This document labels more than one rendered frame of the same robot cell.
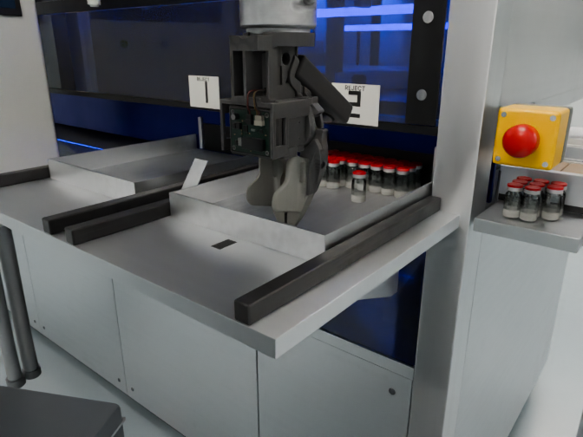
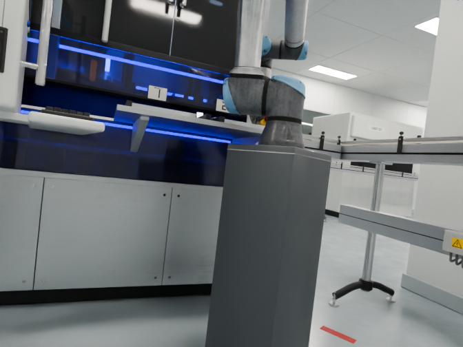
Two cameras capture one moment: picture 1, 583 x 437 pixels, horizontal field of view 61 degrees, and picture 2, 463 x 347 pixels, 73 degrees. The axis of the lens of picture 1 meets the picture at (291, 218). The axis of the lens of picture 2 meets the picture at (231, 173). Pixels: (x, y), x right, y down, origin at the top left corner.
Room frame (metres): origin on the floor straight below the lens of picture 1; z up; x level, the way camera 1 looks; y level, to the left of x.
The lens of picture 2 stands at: (-0.09, 1.28, 0.72)
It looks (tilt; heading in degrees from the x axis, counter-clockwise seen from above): 1 degrees down; 299
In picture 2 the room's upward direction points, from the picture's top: 7 degrees clockwise
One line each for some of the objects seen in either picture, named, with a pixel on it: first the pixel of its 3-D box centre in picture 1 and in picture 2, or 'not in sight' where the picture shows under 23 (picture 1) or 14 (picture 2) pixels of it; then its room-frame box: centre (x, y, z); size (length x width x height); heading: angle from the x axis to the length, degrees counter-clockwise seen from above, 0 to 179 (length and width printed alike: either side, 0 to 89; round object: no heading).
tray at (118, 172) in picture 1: (172, 162); (157, 117); (0.91, 0.23, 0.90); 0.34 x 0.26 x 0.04; 141
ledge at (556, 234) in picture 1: (536, 220); not in sight; (0.66, -0.35, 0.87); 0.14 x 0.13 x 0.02; 141
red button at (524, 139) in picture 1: (521, 140); not in sight; (0.60, -0.28, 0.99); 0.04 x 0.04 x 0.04; 51
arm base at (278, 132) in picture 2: not in sight; (282, 134); (0.28, 0.31, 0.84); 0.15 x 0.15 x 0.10
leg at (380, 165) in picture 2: not in sight; (373, 226); (0.05, -0.75, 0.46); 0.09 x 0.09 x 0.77; 51
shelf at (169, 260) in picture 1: (206, 201); (197, 127); (0.75, 0.14, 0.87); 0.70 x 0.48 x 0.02; 51
